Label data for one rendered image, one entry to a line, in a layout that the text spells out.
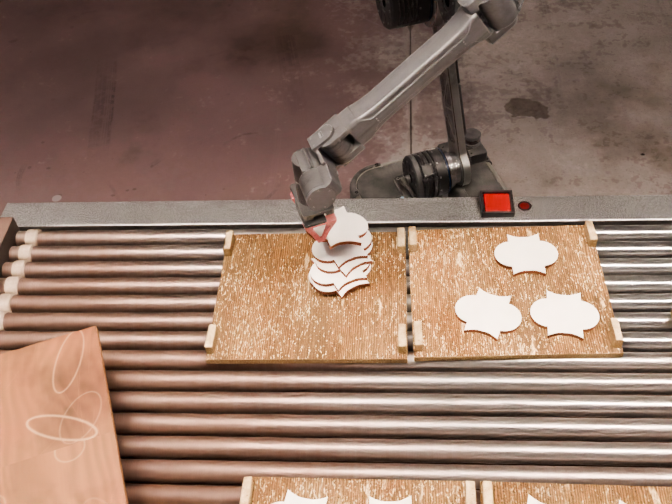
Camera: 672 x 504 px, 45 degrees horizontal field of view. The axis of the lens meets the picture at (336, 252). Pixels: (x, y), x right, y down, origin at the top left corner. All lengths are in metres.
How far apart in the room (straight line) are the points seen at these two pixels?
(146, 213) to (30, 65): 2.51
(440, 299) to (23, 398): 0.84
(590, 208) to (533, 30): 2.35
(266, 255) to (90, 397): 0.52
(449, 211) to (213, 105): 2.10
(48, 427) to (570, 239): 1.14
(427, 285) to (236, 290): 0.41
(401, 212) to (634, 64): 2.33
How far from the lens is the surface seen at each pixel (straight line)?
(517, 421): 1.58
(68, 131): 3.92
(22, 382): 1.63
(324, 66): 3.99
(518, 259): 1.79
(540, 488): 1.51
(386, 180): 2.99
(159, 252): 1.92
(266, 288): 1.76
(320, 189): 1.48
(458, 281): 1.75
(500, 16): 1.53
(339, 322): 1.68
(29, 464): 1.53
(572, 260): 1.82
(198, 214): 1.98
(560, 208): 1.95
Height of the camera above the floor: 2.28
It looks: 48 degrees down
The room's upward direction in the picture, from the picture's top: 6 degrees counter-clockwise
